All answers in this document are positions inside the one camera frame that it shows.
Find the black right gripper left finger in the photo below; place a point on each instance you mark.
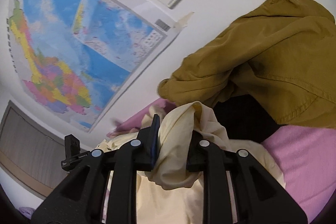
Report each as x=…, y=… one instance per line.
x=103, y=185

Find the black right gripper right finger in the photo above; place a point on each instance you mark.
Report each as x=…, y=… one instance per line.
x=237, y=188

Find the cream beige trench coat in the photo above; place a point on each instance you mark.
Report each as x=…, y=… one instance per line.
x=169, y=194

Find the brown wooden door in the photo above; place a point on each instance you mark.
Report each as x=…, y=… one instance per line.
x=30, y=153

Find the pink bed sheet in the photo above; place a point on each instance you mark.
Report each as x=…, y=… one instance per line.
x=305, y=155

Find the olive mustard jacket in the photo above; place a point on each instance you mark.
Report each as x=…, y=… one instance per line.
x=281, y=53

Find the colourful wall map poster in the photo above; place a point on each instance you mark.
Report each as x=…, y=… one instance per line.
x=76, y=57

